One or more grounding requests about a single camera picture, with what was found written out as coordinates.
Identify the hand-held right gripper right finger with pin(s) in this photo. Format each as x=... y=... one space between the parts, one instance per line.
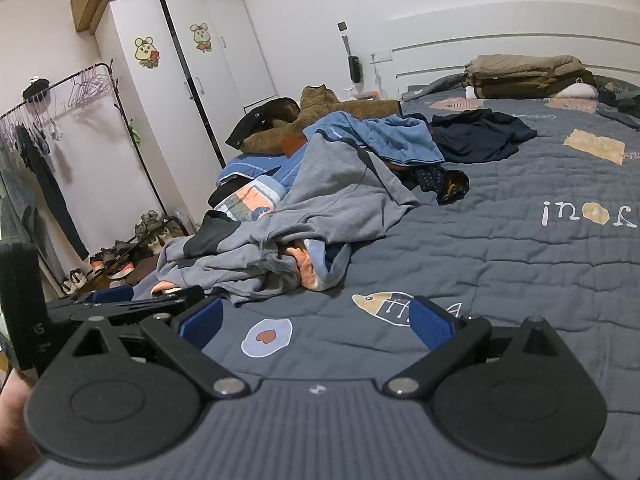
x=430 y=322

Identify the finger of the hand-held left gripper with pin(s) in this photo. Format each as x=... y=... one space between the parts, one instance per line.
x=112 y=295

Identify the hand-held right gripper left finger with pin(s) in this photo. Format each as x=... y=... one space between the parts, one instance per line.
x=200 y=322

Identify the grey sweatshirt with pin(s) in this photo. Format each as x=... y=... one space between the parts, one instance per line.
x=340 y=195

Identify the black metal clothes rack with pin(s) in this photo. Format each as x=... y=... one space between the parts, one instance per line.
x=109 y=65

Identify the person's left hand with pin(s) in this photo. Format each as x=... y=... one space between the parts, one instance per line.
x=12 y=420

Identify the row of shoes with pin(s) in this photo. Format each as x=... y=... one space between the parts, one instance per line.
x=115 y=260

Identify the hanging grey garment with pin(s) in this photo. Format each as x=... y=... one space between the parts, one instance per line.
x=15 y=210

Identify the grey printed bed quilt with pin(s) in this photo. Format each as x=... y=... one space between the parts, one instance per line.
x=500 y=260

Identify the hanging dark pants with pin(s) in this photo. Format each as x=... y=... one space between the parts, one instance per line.
x=50 y=190

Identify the dark dotted garment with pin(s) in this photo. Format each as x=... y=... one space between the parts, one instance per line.
x=435 y=177

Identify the green hook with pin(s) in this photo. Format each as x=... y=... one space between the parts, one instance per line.
x=133 y=132

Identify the blue orange printed blanket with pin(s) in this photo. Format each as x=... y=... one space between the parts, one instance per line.
x=260 y=167

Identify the light blue denim garment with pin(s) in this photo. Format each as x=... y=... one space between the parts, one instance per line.
x=390 y=137

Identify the white wardrobe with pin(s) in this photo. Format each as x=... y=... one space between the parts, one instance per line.
x=165 y=110

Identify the navy garment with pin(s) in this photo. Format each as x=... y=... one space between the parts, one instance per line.
x=480 y=135

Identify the bunch of pink hangers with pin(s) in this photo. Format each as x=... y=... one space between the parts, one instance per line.
x=85 y=87

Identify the black hat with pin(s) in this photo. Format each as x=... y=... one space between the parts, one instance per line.
x=35 y=89

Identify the mouse sticker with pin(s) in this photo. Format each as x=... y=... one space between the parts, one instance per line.
x=201 y=37
x=146 y=52

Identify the folded khaki blankets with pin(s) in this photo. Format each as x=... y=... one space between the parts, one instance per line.
x=525 y=72

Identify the white pillow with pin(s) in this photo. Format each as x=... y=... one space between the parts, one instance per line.
x=580 y=91

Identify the dark grey crumpled garment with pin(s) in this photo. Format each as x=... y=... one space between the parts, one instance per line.
x=625 y=105

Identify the white headboard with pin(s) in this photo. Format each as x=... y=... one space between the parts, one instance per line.
x=500 y=35

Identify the black wall holder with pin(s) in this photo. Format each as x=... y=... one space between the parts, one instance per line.
x=355 y=67

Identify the wall socket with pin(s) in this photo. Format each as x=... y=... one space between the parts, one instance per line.
x=381 y=56

